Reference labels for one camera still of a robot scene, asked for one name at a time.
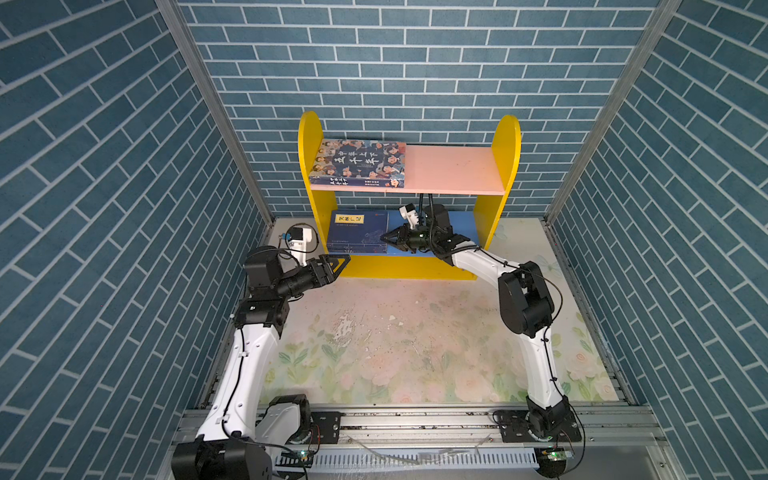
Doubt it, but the blue book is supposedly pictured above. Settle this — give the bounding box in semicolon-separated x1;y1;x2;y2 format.
326;210;388;254

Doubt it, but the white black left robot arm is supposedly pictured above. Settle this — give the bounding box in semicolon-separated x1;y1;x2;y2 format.
171;246;351;479

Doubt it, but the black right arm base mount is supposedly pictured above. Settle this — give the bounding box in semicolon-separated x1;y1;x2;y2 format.
489;409;584;445

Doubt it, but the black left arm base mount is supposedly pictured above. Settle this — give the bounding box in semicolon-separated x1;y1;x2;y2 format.
284;411;343;445

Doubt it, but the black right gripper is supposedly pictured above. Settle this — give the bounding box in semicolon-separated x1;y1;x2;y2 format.
380;225;437;255

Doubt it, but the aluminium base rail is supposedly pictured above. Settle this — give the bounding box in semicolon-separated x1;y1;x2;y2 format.
155;403;685;480

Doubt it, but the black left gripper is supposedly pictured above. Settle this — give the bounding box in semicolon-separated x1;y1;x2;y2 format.
272;256;349;302

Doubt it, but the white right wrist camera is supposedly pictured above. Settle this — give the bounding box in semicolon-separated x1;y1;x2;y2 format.
399;203;425;230

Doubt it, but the colourful cartoon cover book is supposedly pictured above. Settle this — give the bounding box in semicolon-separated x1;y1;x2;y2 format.
309;139;407;189

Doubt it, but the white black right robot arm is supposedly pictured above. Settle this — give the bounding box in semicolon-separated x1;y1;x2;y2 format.
380;204;576;441

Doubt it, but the aluminium corner post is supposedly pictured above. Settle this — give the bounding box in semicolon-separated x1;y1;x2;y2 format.
544;0;682;226
156;0;275;229

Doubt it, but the yellow pink blue bookshelf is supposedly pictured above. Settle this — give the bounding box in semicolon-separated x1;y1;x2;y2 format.
298;111;522;281

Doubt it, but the aluminium right corner post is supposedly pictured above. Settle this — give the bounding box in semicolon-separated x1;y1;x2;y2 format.
544;0;682;226

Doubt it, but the aluminium left corner post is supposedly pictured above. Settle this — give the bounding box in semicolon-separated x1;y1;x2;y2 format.
156;0;275;229

